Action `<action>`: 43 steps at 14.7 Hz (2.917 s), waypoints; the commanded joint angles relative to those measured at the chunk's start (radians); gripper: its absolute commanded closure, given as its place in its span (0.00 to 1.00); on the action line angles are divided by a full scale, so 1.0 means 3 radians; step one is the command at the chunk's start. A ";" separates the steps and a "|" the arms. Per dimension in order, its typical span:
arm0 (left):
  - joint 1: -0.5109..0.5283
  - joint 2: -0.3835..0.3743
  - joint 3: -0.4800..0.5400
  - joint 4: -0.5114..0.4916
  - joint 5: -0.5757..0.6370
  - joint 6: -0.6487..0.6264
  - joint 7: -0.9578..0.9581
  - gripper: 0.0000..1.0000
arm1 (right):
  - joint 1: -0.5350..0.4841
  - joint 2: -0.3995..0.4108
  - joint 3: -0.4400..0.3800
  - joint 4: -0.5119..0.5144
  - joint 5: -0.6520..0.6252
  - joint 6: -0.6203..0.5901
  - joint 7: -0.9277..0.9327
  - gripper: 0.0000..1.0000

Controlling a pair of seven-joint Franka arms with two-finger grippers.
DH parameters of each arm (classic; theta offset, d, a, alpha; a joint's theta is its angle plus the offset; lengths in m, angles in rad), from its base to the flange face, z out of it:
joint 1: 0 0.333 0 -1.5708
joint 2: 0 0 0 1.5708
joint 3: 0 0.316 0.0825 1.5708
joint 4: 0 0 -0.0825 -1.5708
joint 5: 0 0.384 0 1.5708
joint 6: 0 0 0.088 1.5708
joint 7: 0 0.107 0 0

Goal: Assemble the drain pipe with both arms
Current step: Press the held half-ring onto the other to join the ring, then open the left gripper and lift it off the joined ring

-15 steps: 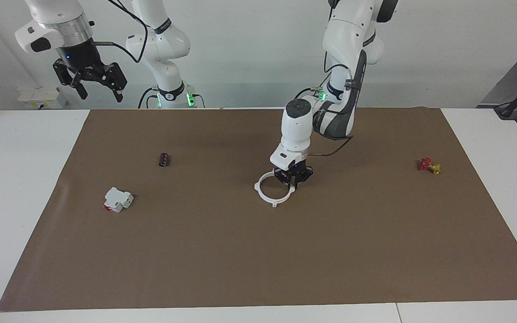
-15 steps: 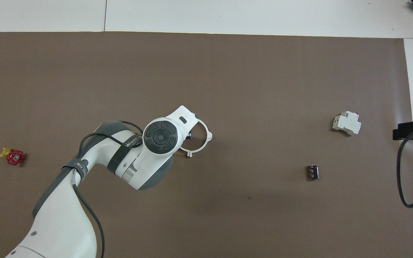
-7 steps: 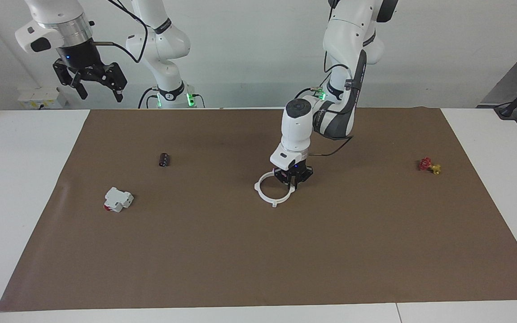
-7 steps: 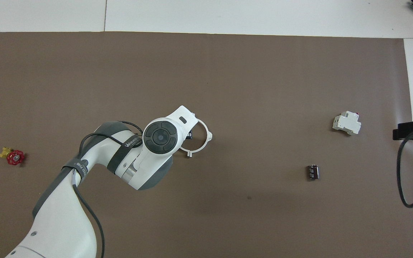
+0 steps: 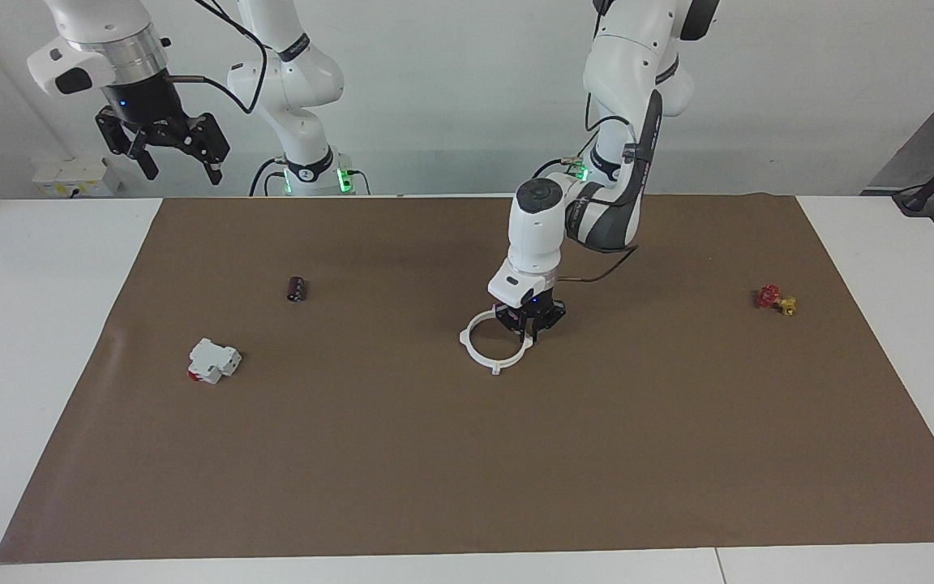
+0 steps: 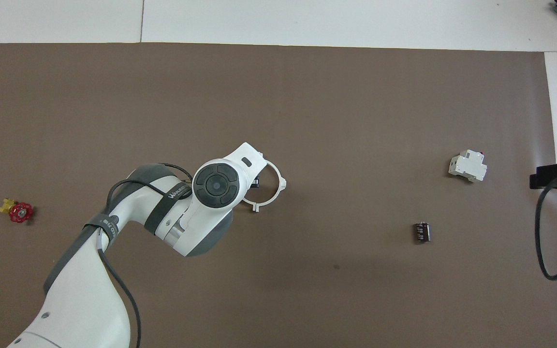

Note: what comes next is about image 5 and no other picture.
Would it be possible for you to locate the white circuit breaker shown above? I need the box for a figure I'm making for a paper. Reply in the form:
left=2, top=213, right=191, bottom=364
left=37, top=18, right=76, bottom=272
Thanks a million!
left=187, top=337, right=242, bottom=385

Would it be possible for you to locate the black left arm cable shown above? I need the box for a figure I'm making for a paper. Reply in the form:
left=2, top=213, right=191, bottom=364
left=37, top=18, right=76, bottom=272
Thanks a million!
left=532, top=89, right=664, bottom=286

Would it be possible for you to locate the white wall socket box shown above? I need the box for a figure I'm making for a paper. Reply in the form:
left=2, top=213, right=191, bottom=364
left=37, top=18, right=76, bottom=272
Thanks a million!
left=31, top=156, right=124, bottom=199

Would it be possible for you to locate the white half clamp with nub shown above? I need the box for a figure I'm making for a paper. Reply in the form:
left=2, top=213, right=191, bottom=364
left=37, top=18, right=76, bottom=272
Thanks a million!
left=459, top=311, right=502, bottom=379

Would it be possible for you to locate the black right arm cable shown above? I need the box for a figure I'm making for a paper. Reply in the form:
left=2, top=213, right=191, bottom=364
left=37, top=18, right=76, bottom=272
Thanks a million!
left=165, top=0, right=270, bottom=116

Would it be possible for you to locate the white half pipe clamp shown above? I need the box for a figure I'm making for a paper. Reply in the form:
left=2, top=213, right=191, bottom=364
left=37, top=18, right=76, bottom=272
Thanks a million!
left=490, top=311, right=535, bottom=379

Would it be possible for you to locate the red and yellow valve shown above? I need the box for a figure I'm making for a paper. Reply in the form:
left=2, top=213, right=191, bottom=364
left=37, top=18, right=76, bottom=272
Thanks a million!
left=754, top=283, right=799, bottom=317

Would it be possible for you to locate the brown table mat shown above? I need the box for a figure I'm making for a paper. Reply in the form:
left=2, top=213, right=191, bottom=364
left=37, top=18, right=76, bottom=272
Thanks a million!
left=0, top=193, right=934, bottom=565

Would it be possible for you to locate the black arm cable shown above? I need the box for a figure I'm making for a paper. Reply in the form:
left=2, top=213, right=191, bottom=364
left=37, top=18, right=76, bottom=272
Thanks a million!
left=532, top=89, right=664, bottom=286
left=165, top=0, right=270, bottom=116

